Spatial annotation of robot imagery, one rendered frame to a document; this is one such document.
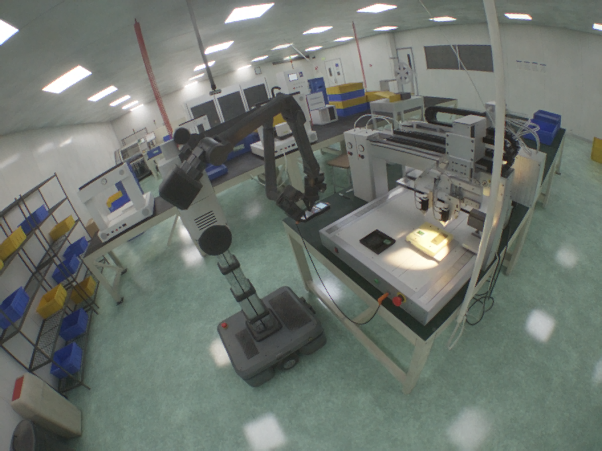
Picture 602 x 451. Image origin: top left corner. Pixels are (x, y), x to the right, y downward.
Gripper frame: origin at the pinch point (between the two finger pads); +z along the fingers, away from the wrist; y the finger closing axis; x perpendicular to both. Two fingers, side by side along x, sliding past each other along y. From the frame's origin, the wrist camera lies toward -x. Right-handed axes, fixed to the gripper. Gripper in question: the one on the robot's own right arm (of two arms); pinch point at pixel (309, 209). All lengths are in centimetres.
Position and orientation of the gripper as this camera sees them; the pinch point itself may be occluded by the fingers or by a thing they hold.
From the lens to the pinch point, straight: 143.5
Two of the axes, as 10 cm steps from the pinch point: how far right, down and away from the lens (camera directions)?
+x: -8.1, 2.6, -5.2
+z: 0.2, 9.1, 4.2
